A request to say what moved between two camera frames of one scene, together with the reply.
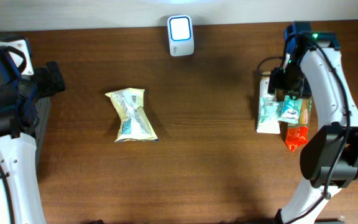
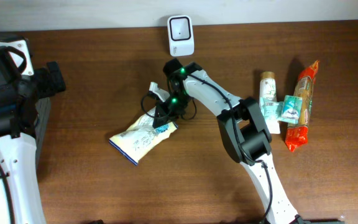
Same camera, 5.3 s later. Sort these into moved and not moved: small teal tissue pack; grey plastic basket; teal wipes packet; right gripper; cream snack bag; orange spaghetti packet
Moved: cream snack bag; right gripper
Not moved: small teal tissue pack; orange spaghetti packet; grey plastic basket; teal wipes packet
